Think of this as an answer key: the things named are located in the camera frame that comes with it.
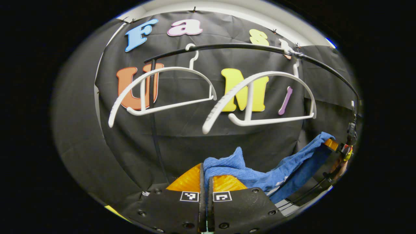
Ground black clothes rack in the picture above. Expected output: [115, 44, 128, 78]
[144, 43, 362, 210]

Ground black backdrop cloth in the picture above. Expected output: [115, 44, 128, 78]
[52, 11, 361, 208]

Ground white plastic hanger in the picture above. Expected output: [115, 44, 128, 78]
[202, 58, 317, 135]
[108, 43, 217, 128]

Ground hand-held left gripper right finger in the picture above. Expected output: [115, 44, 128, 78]
[207, 175, 288, 234]

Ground blue corduroy jacket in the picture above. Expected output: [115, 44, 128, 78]
[203, 132, 335, 204]

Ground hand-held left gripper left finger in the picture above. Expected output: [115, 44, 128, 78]
[122, 162, 206, 234]

